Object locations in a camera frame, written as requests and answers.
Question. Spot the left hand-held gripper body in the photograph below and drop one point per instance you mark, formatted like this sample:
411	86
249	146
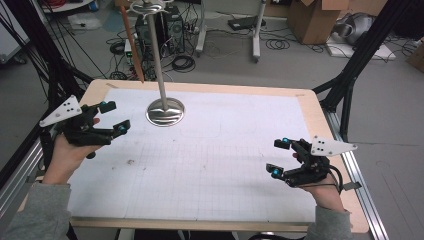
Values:
83	133

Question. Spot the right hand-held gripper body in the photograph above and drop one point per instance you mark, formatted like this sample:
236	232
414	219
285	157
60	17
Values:
315	168

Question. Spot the metal stand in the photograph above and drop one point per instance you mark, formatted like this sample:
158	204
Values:
165	115

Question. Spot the person's right hand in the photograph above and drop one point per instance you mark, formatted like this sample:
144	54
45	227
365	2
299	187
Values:
325	196

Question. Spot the person's left hand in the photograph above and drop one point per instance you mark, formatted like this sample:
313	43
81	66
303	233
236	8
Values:
65	163

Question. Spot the white grid paper mat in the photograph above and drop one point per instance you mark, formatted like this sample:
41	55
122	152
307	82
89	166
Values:
216	166

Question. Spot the small power supply box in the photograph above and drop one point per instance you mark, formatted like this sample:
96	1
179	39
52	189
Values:
128	50

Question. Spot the clear plastic bag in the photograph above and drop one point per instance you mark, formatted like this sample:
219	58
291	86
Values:
85	21

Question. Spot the black computer tower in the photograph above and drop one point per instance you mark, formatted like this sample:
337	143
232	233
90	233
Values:
175	33

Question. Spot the white stand leg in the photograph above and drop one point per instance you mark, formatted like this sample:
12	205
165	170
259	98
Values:
256	33
201	36

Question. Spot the white foam board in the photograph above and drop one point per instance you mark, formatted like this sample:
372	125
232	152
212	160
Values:
353	51

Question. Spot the white cabinet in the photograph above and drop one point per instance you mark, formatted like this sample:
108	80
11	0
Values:
10	36

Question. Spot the large cardboard box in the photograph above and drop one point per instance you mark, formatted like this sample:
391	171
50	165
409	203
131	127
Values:
311	23

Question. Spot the flat black device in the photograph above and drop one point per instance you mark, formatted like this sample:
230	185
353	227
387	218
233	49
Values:
245	22

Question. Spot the silver grey bag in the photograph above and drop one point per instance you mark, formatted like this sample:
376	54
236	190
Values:
356	28

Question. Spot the small cardboard box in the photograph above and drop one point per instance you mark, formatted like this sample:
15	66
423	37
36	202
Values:
417	58

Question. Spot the aluminium rail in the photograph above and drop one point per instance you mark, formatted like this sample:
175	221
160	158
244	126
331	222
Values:
358	200
16	183

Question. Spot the black metal frame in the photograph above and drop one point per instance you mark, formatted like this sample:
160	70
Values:
43	50
366	50

